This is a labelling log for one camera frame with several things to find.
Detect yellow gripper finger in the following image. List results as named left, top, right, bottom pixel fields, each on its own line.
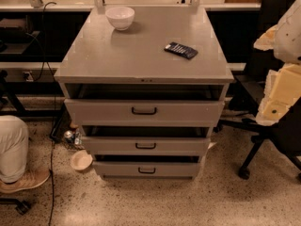
left=256, top=63, right=301, bottom=125
left=253, top=25, right=277, bottom=51

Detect grey top drawer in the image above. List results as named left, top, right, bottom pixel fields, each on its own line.
left=65, top=99, right=224, bottom=127

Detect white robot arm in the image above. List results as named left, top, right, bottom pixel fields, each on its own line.
left=254, top=0, right=301, bottom=126

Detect grey metal drawer cabinet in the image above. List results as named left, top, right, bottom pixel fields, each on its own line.
left=55, top=6, right=233, bottom=179

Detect black office chair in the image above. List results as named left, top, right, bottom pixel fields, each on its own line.
left=218, top=0, right=301, bottom=180

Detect dark blue snack packet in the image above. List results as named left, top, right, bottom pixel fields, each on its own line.
left=164, top=42, right=198, bottom=59

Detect white ceramic bowl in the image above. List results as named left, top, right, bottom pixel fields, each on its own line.
left=105, top=7, right=135, bottom=30

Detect small bowl on floor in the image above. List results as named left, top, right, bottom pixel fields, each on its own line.
left=71, top=150, right=93, bottom=170

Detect drink can on floor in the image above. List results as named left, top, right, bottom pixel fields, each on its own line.
left=64, top=130, right=74, bottom=144

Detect tan sneaker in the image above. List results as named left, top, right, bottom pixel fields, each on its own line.
left=0, top=169, right=51, bottom=194

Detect beige trouser leg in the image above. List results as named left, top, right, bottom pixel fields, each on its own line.
left=0, top=116, right=29, bottom=184

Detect black chair base caster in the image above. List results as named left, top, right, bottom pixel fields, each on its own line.
left=0, top=198, right=31, bottom=215

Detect black cable on floor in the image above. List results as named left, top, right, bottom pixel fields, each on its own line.
left=24, top=1, right=64, bottom=226

